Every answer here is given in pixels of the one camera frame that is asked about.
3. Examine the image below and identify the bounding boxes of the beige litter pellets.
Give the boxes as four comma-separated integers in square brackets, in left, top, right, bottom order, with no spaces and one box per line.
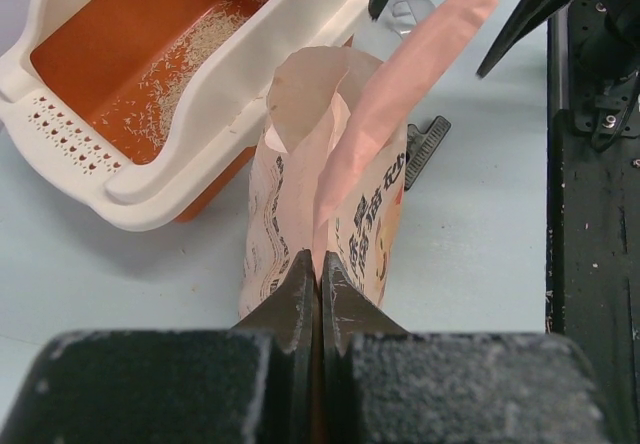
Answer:
[88,0,266,164]

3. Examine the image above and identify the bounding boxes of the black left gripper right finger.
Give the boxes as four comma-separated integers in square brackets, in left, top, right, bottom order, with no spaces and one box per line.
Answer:
[321,252,615,443]

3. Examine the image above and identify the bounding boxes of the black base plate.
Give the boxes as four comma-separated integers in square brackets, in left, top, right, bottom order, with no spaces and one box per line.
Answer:
[544,0,640,365]

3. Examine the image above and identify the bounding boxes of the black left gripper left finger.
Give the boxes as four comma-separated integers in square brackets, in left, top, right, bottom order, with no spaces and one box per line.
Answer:
[1,250,315,443]

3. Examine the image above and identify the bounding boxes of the pink cat litter bag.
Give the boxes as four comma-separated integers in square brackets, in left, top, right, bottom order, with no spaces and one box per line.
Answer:
[239,0,498,316]

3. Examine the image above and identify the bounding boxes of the white and orange litter box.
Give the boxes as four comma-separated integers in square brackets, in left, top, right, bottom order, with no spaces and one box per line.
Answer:
[1,0,368,232]

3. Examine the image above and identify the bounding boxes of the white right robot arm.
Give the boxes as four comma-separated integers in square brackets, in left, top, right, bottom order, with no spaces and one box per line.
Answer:
[476,0,639,152]

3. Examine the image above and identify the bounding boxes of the black bag clip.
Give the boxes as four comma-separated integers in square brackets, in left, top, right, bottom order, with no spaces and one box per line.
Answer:
[404,115,451,191]

